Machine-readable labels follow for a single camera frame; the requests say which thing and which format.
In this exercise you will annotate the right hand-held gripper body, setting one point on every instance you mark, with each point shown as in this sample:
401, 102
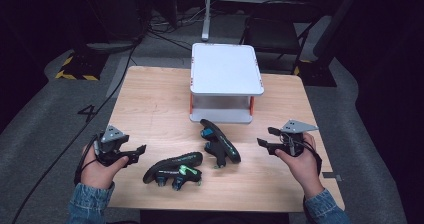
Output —
295, 127

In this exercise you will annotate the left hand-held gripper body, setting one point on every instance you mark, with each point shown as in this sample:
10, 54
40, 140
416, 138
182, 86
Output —
111, 140

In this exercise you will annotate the white two-tier shoe rack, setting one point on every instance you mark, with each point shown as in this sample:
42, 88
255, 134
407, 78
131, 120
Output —
223, 69

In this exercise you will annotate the person's left hand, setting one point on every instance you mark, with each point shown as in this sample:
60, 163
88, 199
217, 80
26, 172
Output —
98, 175

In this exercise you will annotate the person's right hand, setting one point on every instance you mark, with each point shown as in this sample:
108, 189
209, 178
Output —
305, 170

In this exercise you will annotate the grey tape piece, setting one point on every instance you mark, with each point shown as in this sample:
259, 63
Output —
331, 176

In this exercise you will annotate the black stand with base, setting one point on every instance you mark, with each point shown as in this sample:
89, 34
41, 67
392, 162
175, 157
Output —
321, 70

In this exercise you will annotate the yellow black striped base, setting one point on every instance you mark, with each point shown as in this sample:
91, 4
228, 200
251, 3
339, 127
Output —
78, 67

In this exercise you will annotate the black folding chair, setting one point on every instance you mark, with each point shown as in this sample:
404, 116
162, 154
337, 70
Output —
273, 30

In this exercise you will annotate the white metal stand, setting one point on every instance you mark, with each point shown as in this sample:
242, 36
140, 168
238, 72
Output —
206, 17

